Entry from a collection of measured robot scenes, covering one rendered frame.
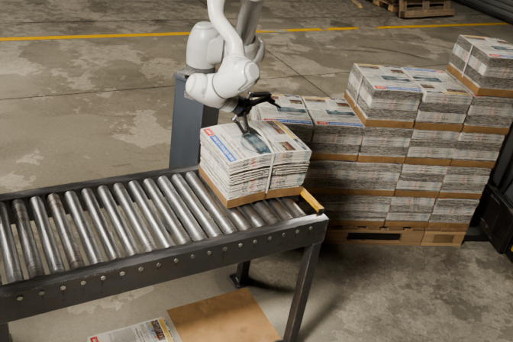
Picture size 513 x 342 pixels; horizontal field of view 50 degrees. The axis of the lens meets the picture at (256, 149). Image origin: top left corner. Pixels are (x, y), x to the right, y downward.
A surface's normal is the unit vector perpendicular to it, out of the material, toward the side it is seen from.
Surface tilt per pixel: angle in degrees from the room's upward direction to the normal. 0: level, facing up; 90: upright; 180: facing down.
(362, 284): 0
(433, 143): 90
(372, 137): 90
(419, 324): 0
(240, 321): 0
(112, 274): 90
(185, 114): 90
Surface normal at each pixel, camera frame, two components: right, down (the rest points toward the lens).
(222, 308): 0.14, -0.86
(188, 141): -0.45, 0.39
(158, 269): 0.47, 0.49
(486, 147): 0.15, 0.51
